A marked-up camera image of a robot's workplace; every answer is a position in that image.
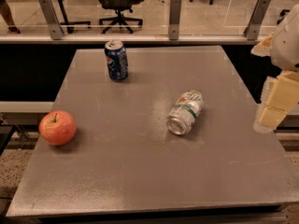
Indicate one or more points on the person leg with shoe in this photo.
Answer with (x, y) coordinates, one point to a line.
(6, 14)

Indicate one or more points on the black office chair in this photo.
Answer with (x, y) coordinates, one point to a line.
(119, 6)

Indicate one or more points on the black stand base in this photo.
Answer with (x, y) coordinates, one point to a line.
(70, 25)

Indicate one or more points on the white green 7up can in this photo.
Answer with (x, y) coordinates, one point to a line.
(185, 112)

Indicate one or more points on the blue pepsi can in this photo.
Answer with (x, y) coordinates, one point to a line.
(117, 62)

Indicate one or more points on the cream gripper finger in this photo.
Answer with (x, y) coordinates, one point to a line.
(263, 48)
(280, 95)

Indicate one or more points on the red apple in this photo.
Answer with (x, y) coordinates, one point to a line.
(58, 127)

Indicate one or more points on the metal railing bracket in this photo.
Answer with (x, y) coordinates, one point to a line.
(252, 30)
(55, 29)
(174, 19)

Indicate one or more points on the middle metal railing bracket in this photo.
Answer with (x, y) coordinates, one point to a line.
(174, 19)

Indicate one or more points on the left metal railing bracket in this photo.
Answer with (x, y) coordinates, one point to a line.
(55, 29)

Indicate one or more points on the right metal railing bracket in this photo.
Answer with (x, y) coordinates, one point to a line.
(252, 30)

